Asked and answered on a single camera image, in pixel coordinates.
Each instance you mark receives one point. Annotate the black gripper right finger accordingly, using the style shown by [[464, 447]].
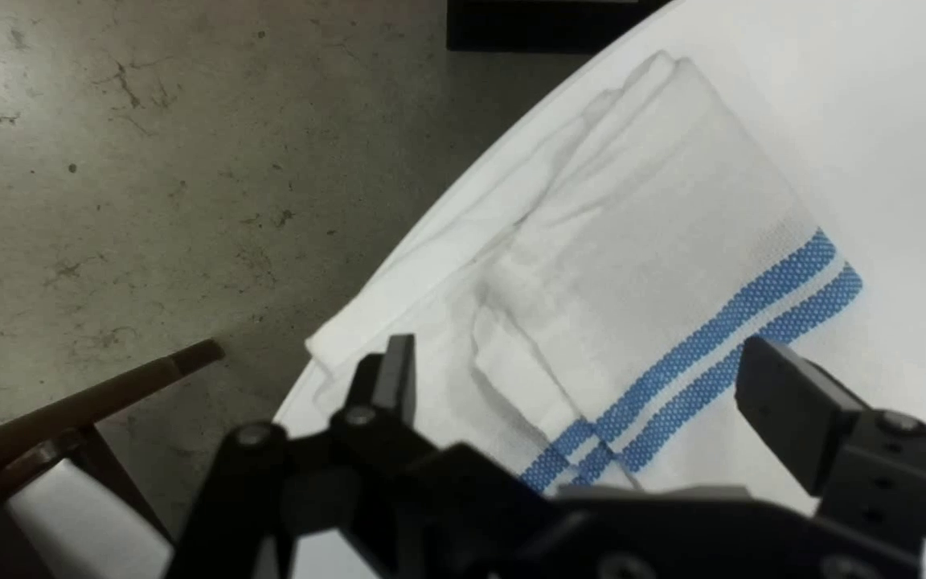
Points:
[[804, 420]]

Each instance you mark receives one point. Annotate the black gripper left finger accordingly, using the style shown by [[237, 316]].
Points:
[[393, 375]]

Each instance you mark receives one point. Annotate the white blue-striped tea towel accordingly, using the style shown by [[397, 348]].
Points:
[[644, 269]]

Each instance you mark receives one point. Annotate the dark wooden cabinet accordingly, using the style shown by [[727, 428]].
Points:
[[67, 411]]

